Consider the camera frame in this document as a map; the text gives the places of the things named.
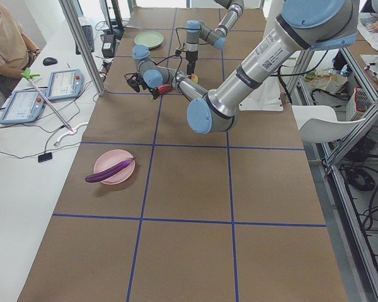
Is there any black power adapter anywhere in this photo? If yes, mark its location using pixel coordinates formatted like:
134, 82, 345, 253
101, 35, 115, 58

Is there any black computer mouse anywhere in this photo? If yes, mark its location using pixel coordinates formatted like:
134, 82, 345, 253
42, 57, 58, 66

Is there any aluminium frame post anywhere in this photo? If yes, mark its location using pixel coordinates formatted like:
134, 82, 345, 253
59, 0, 105, 96

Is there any person in beige shirt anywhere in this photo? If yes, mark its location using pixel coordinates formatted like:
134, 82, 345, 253
0, 3, 41, 97

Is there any near teach pendant tablet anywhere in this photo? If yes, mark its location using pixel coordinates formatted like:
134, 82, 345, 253
0, 90, 44, 125

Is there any green plate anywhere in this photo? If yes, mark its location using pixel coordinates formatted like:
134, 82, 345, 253
134, 31, 164, 50

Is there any purple eggplant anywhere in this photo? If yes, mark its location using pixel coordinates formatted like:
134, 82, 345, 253
84, 157, 136, 183

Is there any far teach pendant tablet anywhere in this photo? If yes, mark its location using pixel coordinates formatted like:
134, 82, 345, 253
47, 69, 84, 101

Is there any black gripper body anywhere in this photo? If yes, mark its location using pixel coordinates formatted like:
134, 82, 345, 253
142, 83, 159, 98
186, 50, 198, 64

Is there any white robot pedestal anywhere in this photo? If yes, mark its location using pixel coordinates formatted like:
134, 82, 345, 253
239, 0, 284, 111

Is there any metal rod green grip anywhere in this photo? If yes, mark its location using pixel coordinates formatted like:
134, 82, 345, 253
20, 67, 76, 134

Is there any red chili pepper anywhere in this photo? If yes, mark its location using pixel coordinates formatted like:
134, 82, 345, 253
152, 85, 173, 100

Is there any pink green peach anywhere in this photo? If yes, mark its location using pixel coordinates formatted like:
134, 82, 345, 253
190, 74, 198, 84

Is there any small black box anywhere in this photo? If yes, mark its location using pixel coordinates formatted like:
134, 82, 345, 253
37, 152, 53, 163

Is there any white plastic basket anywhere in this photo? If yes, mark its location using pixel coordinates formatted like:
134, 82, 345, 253
346, 87, 372, 121

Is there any white chair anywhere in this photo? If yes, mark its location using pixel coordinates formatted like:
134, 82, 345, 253
292, 105, 365, 143

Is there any teach pendant tablet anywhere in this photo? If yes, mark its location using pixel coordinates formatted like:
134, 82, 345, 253
0, 90, 44, 125
47, 69, 84, 101

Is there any white curved bracket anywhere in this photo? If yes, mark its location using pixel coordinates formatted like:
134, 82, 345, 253
53, 122, 88, 147

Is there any pink plate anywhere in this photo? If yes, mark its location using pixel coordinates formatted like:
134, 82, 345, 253
86, 149, 136, 184

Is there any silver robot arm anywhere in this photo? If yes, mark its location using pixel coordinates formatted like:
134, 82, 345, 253
132, 1, 359, 134
185, 0, 244, 76

